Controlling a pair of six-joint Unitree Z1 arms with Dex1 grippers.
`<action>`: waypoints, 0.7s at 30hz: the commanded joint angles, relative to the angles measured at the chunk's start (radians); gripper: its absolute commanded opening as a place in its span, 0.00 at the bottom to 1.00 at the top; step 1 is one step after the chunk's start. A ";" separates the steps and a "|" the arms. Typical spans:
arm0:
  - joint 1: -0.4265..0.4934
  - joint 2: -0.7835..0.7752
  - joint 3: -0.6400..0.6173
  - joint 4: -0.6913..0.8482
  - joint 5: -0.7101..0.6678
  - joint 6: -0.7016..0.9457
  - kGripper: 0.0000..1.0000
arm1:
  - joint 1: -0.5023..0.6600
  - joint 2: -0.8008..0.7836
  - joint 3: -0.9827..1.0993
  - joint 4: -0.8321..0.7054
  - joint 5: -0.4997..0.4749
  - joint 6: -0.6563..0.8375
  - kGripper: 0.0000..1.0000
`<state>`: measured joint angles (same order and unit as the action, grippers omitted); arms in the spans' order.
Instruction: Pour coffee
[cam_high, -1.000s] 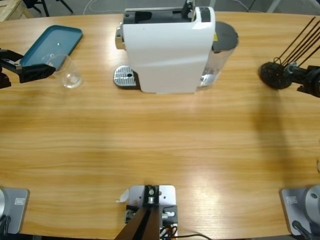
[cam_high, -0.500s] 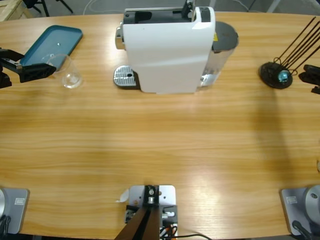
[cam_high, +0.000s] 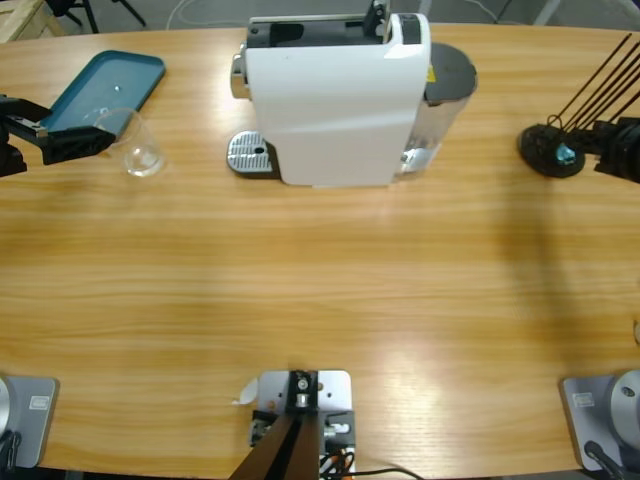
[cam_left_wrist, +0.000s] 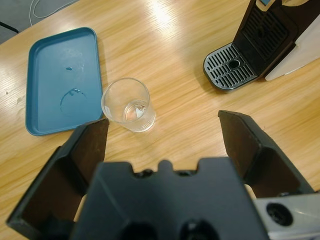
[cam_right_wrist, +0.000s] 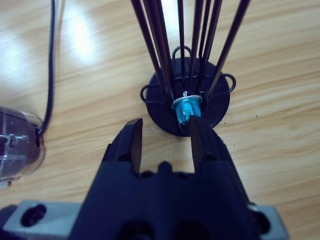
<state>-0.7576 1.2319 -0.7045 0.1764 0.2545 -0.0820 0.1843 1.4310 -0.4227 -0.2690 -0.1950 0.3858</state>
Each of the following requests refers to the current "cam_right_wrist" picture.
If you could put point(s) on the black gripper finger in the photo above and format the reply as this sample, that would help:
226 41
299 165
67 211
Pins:
126 145
210 147

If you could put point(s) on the blue coffee capsule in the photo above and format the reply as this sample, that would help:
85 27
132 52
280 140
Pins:
185 110

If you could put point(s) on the black capsule holder with rods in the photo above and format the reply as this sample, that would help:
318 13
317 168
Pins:
217 105

